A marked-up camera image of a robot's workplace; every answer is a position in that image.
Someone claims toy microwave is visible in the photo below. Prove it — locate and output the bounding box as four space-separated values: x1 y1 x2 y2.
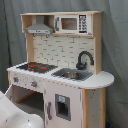
55 14 92 34

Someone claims red left stove knob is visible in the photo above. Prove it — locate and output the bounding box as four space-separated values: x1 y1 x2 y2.
12 76 19 83

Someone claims red stove knob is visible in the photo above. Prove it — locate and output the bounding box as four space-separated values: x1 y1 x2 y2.
31 81 37 87
12 76 19 83

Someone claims black toy faucet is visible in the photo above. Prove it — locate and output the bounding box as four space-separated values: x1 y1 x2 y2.
76 51 94 70

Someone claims grey toy sink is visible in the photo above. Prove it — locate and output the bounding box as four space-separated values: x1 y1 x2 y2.
53 68 93 81

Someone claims grey range hood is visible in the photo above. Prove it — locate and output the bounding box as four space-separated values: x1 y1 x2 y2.
25 16 53 35

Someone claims grey cabinet door dispenser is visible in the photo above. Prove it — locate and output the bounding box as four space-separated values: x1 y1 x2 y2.
55 94 71 121

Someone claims black toy stovetop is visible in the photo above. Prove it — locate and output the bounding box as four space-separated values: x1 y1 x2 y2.
19 62 56 73

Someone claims silver toy pot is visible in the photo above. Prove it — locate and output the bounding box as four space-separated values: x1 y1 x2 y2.
62 72 80 79

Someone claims white oven door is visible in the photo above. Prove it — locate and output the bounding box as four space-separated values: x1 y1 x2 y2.
5 85 14 100

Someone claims red right stove knob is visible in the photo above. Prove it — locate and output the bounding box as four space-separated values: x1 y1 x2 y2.
31 81 37 87

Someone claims wooden toy kitchen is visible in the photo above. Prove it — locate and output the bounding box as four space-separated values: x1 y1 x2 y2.
8 11 114 128

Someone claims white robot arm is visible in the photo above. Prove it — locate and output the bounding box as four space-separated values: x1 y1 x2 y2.
0 91 44 128

